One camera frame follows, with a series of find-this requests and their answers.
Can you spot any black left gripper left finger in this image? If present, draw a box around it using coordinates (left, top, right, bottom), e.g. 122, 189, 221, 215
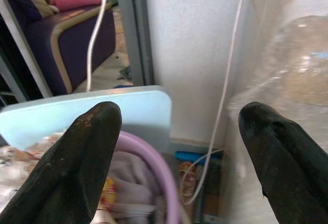
0, 101, 122, 224

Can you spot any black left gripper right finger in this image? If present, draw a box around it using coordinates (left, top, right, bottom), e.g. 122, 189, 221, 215
238, 101, 328, 224

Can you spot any yellow garment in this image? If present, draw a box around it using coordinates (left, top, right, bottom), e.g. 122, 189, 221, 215
99, 177, 118, 209

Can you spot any white orange patterned garment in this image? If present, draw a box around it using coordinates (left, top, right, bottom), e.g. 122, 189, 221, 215
0, 131, 65, 211

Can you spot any white washing machine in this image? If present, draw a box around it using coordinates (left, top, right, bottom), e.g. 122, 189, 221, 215
221, 0, 328, 224

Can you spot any lavender cloth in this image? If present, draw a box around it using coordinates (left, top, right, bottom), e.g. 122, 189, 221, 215
102, 149, 165, 224

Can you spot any light blue plastic stool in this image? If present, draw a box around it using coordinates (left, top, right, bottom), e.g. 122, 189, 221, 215
0, 85, 172, 153

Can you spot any clear plastic cover sheet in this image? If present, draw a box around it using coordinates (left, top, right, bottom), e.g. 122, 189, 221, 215
228, 0, 328, 158

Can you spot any purple plastic basin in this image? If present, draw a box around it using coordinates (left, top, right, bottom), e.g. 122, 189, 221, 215
112, 131, 192, 224

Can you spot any blue flat floor item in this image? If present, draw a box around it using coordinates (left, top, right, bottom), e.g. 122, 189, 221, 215
175, 151, 222, 160

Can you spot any brown sandal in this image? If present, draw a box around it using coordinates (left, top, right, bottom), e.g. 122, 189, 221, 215
178, 161, 198, 198

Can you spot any purple armchair with beige trim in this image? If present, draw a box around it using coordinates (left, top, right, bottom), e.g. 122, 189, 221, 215
0, 0, 117, 95

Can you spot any grey corrugated hose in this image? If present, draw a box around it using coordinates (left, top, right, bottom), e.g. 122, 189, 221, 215
196, 190, 206, 224

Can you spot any white hanging cable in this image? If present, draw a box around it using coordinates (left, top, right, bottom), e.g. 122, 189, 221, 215
86, 0, 107, 93

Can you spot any white cable along wall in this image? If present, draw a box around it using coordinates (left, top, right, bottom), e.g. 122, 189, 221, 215
178, 0, 250, 206

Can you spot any grey metal door frame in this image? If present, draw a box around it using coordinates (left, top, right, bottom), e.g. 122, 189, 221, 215
115, 0, 156, 86

